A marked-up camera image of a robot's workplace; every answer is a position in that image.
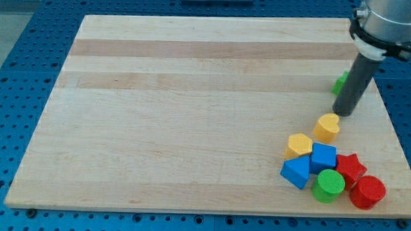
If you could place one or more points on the red cylinder block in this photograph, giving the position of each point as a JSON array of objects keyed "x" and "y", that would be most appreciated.
[{"x": 367, "y": 192}]

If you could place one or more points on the green block behind rod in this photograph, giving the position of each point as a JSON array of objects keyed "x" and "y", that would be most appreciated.
[{"x": 340, "y": 83}]

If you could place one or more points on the yellow hexagon block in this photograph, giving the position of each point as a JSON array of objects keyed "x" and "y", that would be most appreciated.
[{"x": 298, "y": 145}]

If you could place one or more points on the green cylinder block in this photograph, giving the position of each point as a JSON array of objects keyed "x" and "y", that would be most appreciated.
[{"x": 328, "y": 186}]

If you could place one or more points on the wooden board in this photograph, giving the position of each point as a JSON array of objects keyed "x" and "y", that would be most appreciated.
[{"x": 193, "y": 114}]

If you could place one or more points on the blue triangle block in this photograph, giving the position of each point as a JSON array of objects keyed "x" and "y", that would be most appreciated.
[{"x": 297, "y": 171}]

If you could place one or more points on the blue cube block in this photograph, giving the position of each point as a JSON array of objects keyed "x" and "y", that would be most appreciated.
[{"x": 322, "y": 157}]

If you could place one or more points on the yellow heart block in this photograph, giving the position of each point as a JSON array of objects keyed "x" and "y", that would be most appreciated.
[{"x": 326, "y": 128}]

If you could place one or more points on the red star block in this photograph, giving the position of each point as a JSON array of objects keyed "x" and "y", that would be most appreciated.
[{"x": 350, "y": 168}]

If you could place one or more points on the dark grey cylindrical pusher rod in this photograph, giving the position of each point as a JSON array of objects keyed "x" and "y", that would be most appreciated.
[{"x": 357, "y": 81}]

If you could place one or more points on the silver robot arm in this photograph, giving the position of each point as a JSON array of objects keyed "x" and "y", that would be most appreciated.
[{"x": 380, "y": 29}]

